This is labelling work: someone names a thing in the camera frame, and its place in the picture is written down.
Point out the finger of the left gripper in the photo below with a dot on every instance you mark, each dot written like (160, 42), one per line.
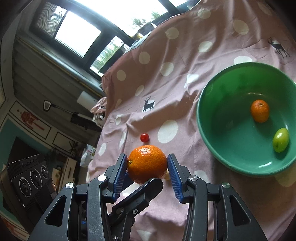
(136, 201)

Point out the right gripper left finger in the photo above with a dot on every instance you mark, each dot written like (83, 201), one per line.
(79, 211)

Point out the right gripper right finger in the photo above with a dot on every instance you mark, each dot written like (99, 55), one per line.
(232, 218)

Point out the large orange mandarin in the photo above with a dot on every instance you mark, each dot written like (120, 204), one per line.
(146, 162)

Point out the red cherry tomato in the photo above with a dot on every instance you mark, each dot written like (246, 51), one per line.
(144, 137)

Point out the green oval fruit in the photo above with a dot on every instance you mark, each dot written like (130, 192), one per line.
(281, 140)

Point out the green plastic bowl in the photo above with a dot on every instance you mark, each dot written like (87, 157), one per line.
(228, 128)

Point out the small orange mandarin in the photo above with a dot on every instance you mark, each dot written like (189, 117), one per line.
(260, 111)

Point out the tan round longan fruit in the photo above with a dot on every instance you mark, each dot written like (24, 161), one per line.
(167, 175)

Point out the white plastic bag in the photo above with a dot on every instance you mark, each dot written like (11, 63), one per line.
(87, 157)

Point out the black upright vacuum cleaner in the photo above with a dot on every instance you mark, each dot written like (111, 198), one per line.
(76, 118)

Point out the pink crumpled cloth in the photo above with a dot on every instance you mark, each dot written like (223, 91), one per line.
(99, 109)

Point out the pink polka dot tablecloth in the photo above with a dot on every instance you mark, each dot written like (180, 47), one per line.
(154, 88)

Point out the black window frame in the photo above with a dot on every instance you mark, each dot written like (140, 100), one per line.
(94, 34)

